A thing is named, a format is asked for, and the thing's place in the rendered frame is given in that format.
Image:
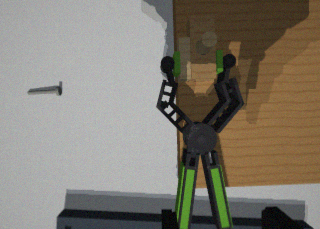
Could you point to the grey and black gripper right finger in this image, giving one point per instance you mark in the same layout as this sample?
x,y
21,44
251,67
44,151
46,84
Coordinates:
x,y
274,218

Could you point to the light wooden board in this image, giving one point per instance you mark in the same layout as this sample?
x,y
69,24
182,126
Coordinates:
x,y
274,139

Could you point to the small light wooden block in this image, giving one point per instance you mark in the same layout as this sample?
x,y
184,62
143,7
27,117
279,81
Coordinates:
x,y
203,66

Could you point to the grey metal pin with round head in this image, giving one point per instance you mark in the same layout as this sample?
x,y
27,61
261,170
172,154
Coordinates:
x,y
58,91

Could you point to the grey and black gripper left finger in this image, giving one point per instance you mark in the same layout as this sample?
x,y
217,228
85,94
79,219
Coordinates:
x,y
169,219

